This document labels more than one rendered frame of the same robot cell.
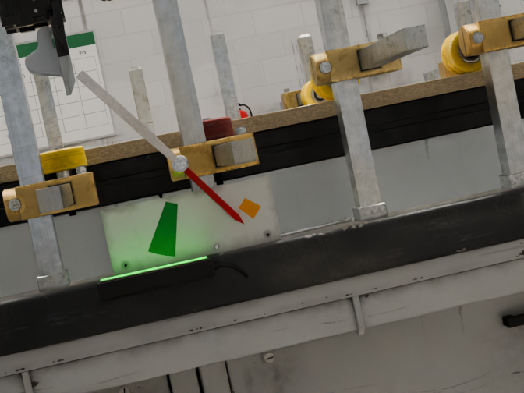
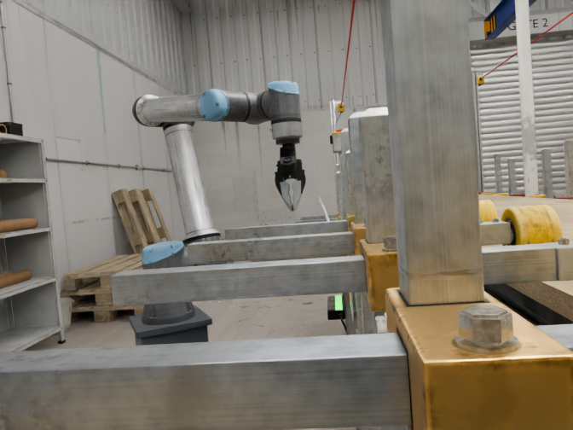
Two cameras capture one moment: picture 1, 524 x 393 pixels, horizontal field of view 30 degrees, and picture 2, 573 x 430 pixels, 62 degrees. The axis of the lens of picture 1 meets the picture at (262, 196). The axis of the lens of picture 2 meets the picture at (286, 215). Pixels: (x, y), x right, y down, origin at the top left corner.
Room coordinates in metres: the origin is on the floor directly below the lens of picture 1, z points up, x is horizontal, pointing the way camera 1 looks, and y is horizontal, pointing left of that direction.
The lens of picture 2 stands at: (1.62, -1.16, 1.03)
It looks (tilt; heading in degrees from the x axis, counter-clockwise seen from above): 3 degrees down; 103
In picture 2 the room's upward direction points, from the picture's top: 5 degrees counter-clockwise
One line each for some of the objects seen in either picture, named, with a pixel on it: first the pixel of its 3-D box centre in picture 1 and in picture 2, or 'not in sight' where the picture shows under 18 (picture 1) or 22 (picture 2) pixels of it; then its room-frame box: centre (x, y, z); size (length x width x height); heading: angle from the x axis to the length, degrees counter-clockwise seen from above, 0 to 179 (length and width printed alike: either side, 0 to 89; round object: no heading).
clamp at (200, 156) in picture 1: (211, 157); not in sight; (1.51, 0.06, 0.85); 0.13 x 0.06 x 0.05; 98
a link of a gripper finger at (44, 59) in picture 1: (47, 61); (286, 195); (1.30, 0.24, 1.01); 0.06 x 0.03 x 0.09; 99
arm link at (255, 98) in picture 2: not in sight; (257, 107); (1.22, 0.30, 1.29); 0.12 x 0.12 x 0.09; 53
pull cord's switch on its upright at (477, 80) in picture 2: not in sight; (481, 144); (2.27, 2.77, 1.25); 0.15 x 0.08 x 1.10; 98
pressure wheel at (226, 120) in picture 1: (213, 151); not in sight; (1.65, 0.07, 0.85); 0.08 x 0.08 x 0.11
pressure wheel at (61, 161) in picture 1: (65, 181); not in sight; (1.62, 0.31, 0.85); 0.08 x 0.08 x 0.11
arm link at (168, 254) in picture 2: not in sight; (166, 266); (0.79, 0.43, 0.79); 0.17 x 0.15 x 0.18; 53
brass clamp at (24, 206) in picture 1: (51, 196); not in sight; (1.48, 0.31, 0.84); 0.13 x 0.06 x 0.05; 98
